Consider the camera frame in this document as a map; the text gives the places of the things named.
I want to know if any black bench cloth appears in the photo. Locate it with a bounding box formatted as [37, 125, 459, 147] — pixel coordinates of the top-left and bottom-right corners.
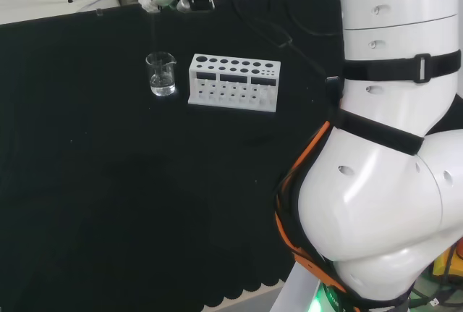
[0, 0, 344, 309]

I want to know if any clear glass rod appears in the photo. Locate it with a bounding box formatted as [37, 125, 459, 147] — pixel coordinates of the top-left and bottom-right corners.
[151, 10, 162, 87]

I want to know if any clear glass beaker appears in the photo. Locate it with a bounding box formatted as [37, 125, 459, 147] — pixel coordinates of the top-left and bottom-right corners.
[145, 51, 177, 97]

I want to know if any orange cable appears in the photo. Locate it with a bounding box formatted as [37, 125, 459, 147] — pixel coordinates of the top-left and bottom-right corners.
[273, 120, 349, 292]

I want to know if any white test tube rack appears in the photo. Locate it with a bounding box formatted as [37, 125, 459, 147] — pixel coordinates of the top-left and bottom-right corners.
[187, 53, 281, 114]

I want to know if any pale board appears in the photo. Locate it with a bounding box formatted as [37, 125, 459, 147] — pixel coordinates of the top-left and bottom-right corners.
[270, 263, 323, 312]

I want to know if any yellow stop button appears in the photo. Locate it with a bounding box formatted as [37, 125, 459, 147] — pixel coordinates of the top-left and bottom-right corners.
[430, 240, 463, 284]

